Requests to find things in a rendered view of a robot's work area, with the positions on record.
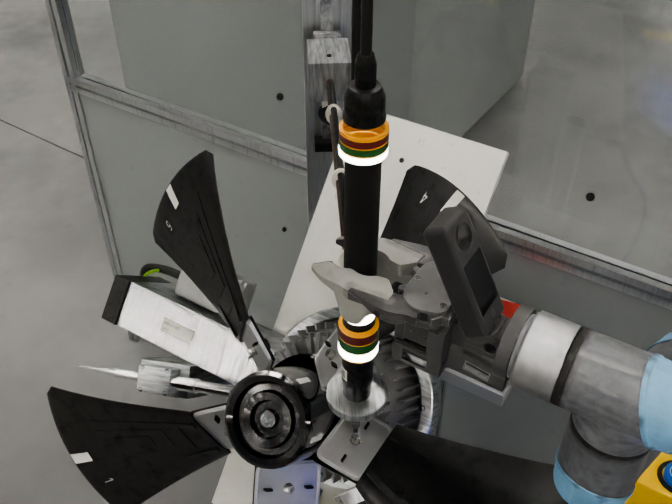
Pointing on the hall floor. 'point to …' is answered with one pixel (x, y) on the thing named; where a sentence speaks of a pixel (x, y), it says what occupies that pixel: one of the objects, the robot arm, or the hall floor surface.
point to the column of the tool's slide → (317, 166)
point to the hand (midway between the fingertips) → (336, 252)
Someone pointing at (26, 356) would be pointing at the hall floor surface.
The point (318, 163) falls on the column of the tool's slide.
